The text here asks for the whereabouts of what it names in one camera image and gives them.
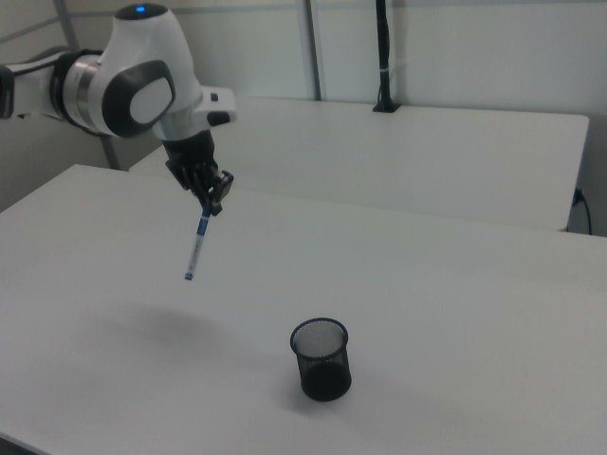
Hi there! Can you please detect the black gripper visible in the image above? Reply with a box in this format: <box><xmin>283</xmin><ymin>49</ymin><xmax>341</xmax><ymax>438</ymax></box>
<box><xmin>162</xmin><ymin>131</ymin><xmax>235</xmax><ymax>218</ymax></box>

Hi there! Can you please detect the blue and white marker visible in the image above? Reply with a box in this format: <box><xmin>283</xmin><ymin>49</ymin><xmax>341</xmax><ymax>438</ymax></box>
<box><xmin>183</xmin><ymin>202</ymin><xmax>212</xmax><ymax>282</ymax></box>

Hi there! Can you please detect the white background table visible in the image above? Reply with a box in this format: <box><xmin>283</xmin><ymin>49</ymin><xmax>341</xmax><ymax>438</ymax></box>
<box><xmin>128</xmin><ymin>96</ymin><xmax>591</xmax><ymax>233</ymax></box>

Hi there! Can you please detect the black mesh pen cup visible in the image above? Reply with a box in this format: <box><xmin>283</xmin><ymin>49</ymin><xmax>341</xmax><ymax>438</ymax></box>
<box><xmin>289</xmin><ymin>316</ymin><xmax>354</xmax><ymax>403</ymax></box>

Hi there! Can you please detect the black pole with clamp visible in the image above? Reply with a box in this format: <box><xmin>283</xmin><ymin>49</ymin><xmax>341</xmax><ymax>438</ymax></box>
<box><xmin>371</xmin><ymin>0</ymin><xmax>402</xmax><ymax>114</ymax></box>

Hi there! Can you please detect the white partition frame post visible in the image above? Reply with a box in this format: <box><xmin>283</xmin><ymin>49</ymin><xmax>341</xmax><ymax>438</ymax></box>
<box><xmin>302</xmin><ymin>0</ymin><xmax>329</xmax><ymax>102</ymax></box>

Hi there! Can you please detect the black cable with wall plug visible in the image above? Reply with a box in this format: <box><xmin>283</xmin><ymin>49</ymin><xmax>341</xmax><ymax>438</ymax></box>
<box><xmin>573</xmin><ymin>188</ymin><xmax>594</xmax><ymax>235</ymax></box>

